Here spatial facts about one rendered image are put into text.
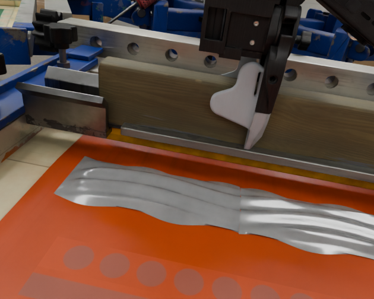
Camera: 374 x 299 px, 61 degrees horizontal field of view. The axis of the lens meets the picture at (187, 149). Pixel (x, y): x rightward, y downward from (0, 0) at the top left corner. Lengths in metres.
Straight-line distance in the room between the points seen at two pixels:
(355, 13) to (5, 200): 0.35
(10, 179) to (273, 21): 0.29
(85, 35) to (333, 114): 0.43
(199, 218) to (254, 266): 0.06
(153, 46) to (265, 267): 0.41
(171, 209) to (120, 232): 0.05
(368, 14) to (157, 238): 0.26
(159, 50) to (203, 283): 0.41
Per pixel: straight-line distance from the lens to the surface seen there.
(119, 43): 0.59
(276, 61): 0.29
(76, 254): 0.28
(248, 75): 0.31
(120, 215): 0.30
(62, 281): 0.26
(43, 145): 0.41
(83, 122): 0.37
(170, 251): 0.28
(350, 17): 0.32
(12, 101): 0.41
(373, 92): 0.63
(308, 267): 0.30
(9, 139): 0.39
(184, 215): 0.30
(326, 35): 1.05
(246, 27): 0.30
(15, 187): 0.35
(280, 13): 0.30
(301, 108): 0.34
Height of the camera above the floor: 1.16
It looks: 31 degrees down
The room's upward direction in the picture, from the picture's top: 8 degrees clockwise
